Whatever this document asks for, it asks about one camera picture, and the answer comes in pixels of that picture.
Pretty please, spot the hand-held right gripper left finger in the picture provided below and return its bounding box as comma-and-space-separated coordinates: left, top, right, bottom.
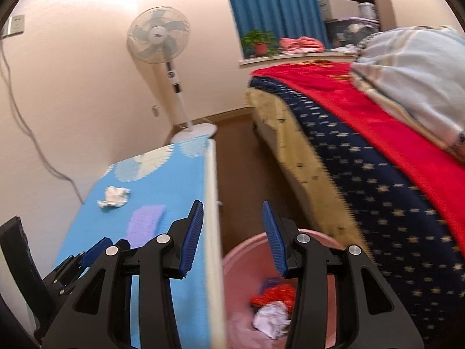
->
42, 200, 205, 349

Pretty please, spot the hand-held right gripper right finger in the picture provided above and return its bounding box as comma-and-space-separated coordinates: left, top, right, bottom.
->
262, 200, 425, 349

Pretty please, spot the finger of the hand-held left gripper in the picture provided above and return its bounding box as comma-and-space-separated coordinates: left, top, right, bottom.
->
42, 255, 87, 299
81, 237, 113, 268

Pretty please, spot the pink plastic basin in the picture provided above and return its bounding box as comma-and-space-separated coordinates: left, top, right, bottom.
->
221, 230, 367, 349

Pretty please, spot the red patterned cloth bag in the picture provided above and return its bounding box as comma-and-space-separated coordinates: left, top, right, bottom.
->
251, 284, 296, 313

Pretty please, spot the white paper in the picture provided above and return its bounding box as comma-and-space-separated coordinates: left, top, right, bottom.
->
97, 186, 130, 209

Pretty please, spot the white tissue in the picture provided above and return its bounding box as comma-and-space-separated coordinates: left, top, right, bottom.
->
252, 302, 291, 339

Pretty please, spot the purple cloth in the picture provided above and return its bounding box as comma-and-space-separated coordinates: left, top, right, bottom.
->
125, 204, 166, 250

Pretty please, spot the blue patterned tablecloth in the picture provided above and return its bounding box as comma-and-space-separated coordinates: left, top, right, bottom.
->
51, 140, 213, 349

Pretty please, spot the navy star bed cover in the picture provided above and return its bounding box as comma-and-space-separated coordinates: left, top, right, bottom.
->
245, 76, 465, 342

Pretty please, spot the red blanket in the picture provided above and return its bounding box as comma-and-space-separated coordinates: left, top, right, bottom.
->
251, 60, 465, 242

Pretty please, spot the pink cloth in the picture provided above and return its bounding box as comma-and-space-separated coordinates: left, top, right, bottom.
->
280, 36, 325, 54

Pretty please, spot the potted green plant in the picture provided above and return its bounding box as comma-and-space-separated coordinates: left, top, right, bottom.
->
242, 30, 278, 58

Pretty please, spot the white standing fan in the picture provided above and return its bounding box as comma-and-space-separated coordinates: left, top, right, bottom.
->
126, 6, 219, 144

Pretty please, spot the striped grey quilt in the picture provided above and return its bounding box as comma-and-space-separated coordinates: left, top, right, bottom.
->
350, 25, 465, 161

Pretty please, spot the grey translucent storage box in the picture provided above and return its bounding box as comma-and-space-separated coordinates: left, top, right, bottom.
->
324, 17, 380, 49

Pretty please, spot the blue curtain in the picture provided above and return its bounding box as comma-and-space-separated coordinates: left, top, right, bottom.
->
221, 0, 342, 59

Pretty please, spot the white cardboard box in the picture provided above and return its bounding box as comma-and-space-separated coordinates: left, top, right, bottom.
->
319, 0, 360, 22

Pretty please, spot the grey wall cable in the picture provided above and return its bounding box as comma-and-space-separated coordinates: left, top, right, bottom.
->
0, 36, 86, 204

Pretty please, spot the white wall switch plate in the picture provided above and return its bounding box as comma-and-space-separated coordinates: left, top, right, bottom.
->
2, 15, 26, 39

